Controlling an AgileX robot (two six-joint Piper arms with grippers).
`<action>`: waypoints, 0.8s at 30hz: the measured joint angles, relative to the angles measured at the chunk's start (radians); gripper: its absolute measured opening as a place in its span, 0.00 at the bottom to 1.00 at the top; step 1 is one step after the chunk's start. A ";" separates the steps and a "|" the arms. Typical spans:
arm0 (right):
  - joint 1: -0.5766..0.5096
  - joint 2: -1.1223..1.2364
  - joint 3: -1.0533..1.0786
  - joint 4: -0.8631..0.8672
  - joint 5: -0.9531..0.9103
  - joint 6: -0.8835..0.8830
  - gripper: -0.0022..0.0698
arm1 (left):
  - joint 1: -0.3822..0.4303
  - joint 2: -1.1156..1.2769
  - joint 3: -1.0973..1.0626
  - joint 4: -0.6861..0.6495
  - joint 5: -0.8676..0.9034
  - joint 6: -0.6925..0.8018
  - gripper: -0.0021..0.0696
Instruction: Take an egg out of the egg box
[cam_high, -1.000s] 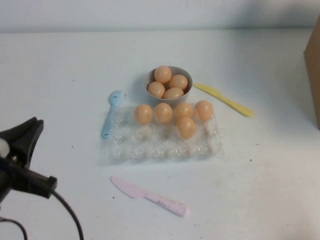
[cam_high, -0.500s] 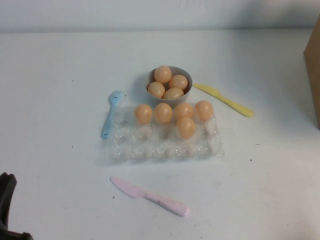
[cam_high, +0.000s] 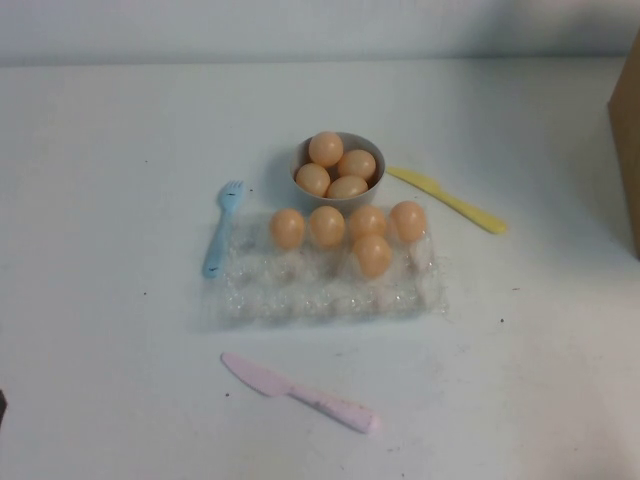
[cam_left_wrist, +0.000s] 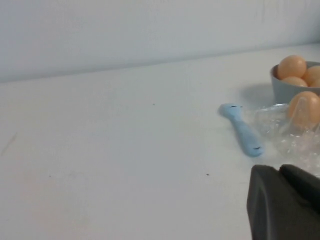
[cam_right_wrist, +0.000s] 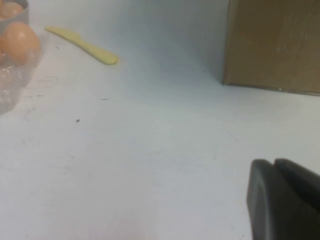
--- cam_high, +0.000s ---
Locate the pink plastic knife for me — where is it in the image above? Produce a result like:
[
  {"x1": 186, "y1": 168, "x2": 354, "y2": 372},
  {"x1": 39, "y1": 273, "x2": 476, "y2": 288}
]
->
[{"x1": 220, "y1": 351, "x2": 381, "y2": 435}]

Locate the clear plastic egg tray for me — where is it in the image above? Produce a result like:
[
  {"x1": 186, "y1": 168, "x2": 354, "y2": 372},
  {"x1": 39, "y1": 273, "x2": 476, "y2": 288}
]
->
[{"x1": 197, "y1": 207, "x2": 451, "y2": 331}]

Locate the grey round bowl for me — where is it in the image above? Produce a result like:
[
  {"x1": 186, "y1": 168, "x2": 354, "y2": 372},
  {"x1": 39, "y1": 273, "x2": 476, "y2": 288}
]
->
[{"x1": 290, "y1": 131, "x2": 387, "y2": 214}]

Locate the yellow plastic knife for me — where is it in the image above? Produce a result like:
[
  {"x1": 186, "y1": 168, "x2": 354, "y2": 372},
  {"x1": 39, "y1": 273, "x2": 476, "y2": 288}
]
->
[{"x1": 386, "y1": 166, "x2": 509, "y2": 236}]

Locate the brown cardboard box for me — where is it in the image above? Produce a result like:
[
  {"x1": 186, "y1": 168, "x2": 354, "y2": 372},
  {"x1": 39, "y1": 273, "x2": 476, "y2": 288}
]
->
[{"x1": 607, "y1": 42, "x2": 640, "y2": 261}]

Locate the orange-brown egg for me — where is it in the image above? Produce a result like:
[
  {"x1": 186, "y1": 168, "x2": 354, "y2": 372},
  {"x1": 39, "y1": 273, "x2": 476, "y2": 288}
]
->
[
  {"x1": 308, "y1": 205, "x2": 347, "y2": 249},
  {"x1": 352, "y1": 233, "x2": 393, "y2": 278},
  {"x1": 308, "y1": 130, "x2": 345, "y2": 169},
  {"x1": 389, "y1": 200, "x2": 428, "y2": 245},
  {"x1": 295, "y1": 162, "x2": 332, "y2": 196},
  {"x1": 348, "y1": 204, "x2": 388, "y2": 244},
  {"x1": 269, "y1": 207, "x2": 306, "y2": 250},
  {"x1": 337, "y1": 149, "x2": 377, "y2": 184},
  {"x1": 326, "y1": 175, "x2": 370, "y2": 200}
]

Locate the light blue plastic fork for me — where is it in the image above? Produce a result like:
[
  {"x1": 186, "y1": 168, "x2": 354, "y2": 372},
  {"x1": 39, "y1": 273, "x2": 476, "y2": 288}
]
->
[{"x1": 201, "y1": 179, "x2": 246, "y2": 279}]

